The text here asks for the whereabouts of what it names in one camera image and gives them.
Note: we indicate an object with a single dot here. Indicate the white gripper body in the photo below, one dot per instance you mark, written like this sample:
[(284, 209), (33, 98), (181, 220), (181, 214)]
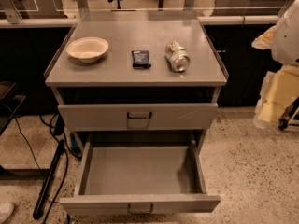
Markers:
[(288, 36)]

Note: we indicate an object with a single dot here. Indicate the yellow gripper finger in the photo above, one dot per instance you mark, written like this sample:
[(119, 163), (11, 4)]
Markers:
[(279, 90)]

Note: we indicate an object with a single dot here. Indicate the silver green 7up can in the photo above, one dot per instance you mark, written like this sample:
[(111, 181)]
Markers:
[(177, 57)]

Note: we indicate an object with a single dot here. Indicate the grey metal drawer cabinet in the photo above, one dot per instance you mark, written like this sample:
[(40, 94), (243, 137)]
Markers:
[(113, 80)]

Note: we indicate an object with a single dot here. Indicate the open grey middle drawer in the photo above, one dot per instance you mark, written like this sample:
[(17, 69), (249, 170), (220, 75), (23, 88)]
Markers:
[(139, 181)]

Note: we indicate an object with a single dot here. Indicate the closed grey top drawer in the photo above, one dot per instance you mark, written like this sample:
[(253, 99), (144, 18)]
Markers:
[(122, 117)]

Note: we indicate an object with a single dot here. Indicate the wheeled cart base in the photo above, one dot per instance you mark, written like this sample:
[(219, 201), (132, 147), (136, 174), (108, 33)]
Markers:
[(289, 115)]

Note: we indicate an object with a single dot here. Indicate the dark blue snack packet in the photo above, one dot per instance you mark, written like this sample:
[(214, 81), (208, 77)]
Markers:
[(141, 59)]

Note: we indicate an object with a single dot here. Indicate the white paper bowl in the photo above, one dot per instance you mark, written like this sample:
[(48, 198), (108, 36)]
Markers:
[(88, 49)]

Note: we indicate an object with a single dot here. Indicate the black bar on floor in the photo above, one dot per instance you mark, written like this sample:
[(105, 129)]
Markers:
[(43, 194)]

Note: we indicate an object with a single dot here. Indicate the dark side table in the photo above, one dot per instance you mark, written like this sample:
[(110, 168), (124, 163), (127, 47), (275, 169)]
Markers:
[(10, 101)]

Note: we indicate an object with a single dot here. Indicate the white shoe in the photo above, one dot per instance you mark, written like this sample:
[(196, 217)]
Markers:
[(6, 210)]

